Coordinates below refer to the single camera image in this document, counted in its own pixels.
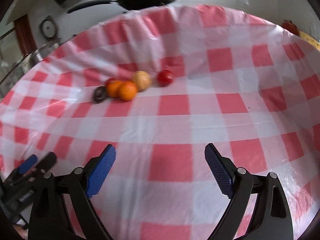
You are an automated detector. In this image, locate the red tomato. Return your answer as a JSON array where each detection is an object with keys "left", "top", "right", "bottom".
[
  {"left": 105, "top": 77, "right": 116, "bottom": 87},
  {"left": 157, "top": 69, "right": 174, "bottom": 87}
]

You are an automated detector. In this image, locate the small orange mandarin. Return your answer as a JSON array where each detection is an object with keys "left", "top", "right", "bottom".
[{"left": 118, "top": 81, "right": 138, "bottom": 101}]

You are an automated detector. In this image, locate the small yellow striped melon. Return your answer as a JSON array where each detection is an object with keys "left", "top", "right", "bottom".
[{"left": 131, "top": 70, "right": 152, "bottom": 92}]

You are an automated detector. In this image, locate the red white checkered tablecloth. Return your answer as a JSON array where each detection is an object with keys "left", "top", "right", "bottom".
[{"left": 1, "top": 5, "right": 319, "bottom": 239}]

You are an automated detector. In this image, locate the round white wall fixture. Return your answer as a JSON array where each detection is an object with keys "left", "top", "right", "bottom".
[{"left": 39, "top": 15, "right": 58, "bottom": 41}]

